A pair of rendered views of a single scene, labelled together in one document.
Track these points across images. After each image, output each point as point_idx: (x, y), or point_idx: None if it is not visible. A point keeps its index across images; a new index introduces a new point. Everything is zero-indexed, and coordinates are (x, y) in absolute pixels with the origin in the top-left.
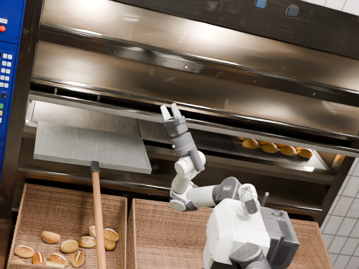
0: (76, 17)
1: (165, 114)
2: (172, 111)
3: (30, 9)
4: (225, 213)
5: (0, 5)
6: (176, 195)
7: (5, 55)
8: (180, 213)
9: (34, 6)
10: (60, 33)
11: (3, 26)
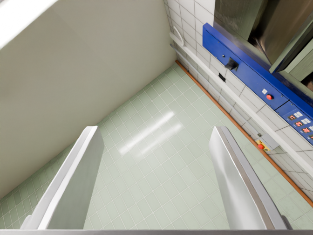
0: (285, 29)
1: (229, 192)
2: (91, 185)
3: (267, 66)
4: None
5: (253, 84)
6: None
7: (296, 115)
8: None
9: (264, 60)
10: (301, 58)
11: (267, 95)
